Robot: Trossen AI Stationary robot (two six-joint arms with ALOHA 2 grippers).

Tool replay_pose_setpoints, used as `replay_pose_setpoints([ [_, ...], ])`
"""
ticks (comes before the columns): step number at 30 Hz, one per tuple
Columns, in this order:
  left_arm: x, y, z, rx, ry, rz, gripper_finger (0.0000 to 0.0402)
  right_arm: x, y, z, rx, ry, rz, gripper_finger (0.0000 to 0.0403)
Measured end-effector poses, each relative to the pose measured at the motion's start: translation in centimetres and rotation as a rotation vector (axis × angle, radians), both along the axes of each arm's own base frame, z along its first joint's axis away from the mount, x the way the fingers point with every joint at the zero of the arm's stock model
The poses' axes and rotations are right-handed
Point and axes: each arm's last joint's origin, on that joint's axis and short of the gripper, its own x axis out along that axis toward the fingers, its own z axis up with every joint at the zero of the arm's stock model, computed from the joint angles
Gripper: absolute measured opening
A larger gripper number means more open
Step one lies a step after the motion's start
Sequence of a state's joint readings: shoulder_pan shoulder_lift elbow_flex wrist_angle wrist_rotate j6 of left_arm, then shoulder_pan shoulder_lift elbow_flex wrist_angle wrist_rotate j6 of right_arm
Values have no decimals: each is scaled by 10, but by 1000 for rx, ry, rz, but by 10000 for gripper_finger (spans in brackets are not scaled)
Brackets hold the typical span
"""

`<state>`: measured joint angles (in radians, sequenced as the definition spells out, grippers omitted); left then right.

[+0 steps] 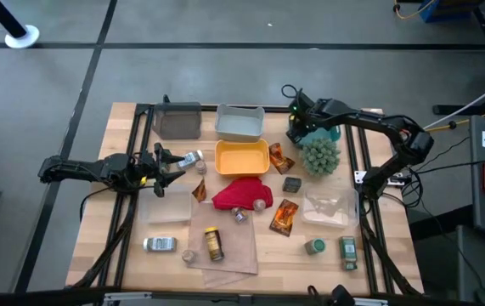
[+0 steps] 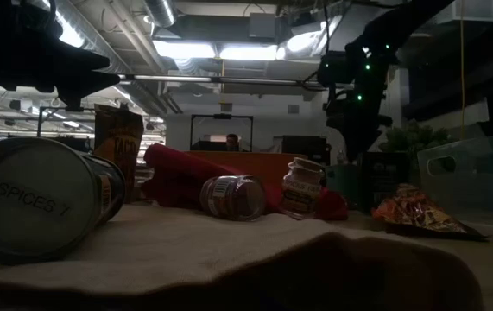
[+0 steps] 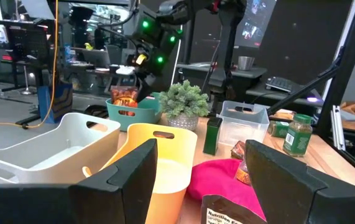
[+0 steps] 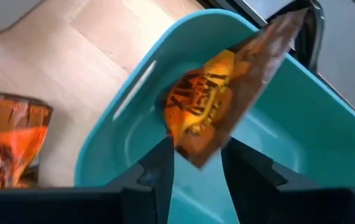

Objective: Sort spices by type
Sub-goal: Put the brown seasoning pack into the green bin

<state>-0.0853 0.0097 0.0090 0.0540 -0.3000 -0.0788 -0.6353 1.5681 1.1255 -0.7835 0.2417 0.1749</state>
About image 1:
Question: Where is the yellow plastic bin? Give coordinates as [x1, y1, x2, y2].
[214, 139, 271, 178]

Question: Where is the clear plastic bin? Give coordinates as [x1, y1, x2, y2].
[138, 190, 194, 225]
[301, 184, 361, 230]

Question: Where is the light grey plastic bin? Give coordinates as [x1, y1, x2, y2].
[214, 103, 266, 144]

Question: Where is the dark grey plastic bin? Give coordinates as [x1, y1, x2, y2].
[152, 100, 203, 141]

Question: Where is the large spices tin can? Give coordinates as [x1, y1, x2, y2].
[204, 226, 226, 263]

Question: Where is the white cable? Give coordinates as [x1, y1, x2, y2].
[422, 71, 485, 131]

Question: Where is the black camera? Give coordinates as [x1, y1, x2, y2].
[330, 283, 356, 306]

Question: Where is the yellow cable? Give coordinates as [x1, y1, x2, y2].
[392, 0, 437, 21]
[426, 101, 485, 133]

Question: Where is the teal plastic bin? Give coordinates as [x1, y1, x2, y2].
[297, 125, 342, 148]

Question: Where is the black aluminium table frame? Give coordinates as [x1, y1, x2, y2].
[65, 101, 424, 306]

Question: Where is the black spice tin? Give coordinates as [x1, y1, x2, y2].
[282, 176, 303, 194]

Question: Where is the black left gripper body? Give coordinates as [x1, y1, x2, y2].
[129, 142, 166, 199]

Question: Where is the red cloth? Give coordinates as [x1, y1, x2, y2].
[211, 177, 274, 212]

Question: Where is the blue box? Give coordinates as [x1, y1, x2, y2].
[418, 0, 483, 24]

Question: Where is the artificial green potted plant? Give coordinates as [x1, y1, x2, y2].
[299, 137, 341, 178]

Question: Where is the green spice tin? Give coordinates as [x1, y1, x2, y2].
[338, 235, 359, 272]

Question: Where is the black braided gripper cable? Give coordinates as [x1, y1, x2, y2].
[280, 83, 302, 103]

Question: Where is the small orange spice packet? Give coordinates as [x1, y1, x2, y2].
[191, 178, 208, 203]

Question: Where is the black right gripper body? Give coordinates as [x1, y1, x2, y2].
[286, 91, 326, 145]

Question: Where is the black pole with white base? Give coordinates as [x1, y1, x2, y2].
[0, 0, 41, 49]

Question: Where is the small glass spice jar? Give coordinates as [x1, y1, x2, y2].
[230, 206, 250, 224]

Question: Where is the beige cloth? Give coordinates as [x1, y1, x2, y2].
[187, 202, 260, 288]

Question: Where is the green-lid spice jar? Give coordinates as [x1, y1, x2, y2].
[303, 237, 327, 257]

